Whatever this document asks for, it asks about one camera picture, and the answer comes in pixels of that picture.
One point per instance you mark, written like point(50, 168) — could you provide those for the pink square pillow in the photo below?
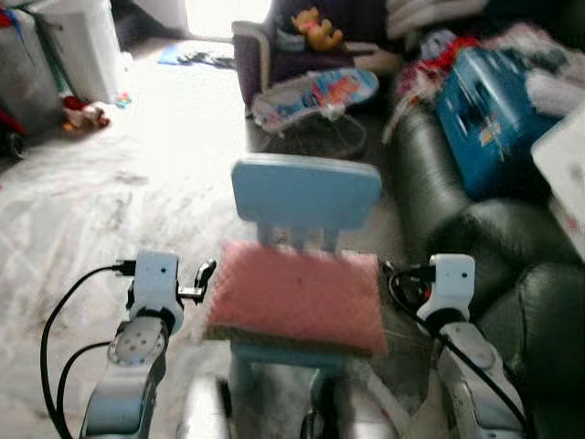
point(297, 297)

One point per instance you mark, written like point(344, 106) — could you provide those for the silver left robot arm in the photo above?
point(128, 384)

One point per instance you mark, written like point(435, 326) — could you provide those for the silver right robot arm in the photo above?
point(475, 375)

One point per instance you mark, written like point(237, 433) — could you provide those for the dark green leather sofa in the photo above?
point(494, 247)

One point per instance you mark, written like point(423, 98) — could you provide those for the silver left robot leg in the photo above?
point(203, 412)

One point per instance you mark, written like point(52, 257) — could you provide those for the silver robot leg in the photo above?
point(361, 416)
point(203, 412)

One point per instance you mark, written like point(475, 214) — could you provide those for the light blue child chair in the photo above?
point(306, 190)

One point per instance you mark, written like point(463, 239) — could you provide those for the silver right robot leg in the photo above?
point(361, 416)

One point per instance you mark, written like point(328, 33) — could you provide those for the blue cardboard box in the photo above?
point(489, 119)

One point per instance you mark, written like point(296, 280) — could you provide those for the white flat cushion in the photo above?
point(565, 169)

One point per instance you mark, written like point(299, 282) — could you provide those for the small red plush toy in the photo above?
point(85, 114)

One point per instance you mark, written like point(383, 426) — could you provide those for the colourful baby bouncer seat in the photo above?
point(320, 96)

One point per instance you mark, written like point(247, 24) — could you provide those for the blue floor mat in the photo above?
point(196, 57)

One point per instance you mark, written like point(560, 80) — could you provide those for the dark purple armchair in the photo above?
point(274, 59)

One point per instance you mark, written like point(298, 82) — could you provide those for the white air purifier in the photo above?
point(87, 50)

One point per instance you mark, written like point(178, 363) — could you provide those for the heap of colourful clothes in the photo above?
point(539, 55)

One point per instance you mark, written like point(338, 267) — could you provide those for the grey storage bin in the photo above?
point(26, 78)

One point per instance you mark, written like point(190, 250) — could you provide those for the white folded blanket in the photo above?
point(434, 16)

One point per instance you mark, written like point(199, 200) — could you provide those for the yellow bear plush toy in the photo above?
point(320, 29)

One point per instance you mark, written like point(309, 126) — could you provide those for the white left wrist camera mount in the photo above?
point(155, 279)

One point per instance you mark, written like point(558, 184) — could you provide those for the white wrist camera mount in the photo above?
point(155, 279)
point(453, 282)

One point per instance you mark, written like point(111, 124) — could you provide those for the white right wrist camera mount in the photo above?
point(453, 282)

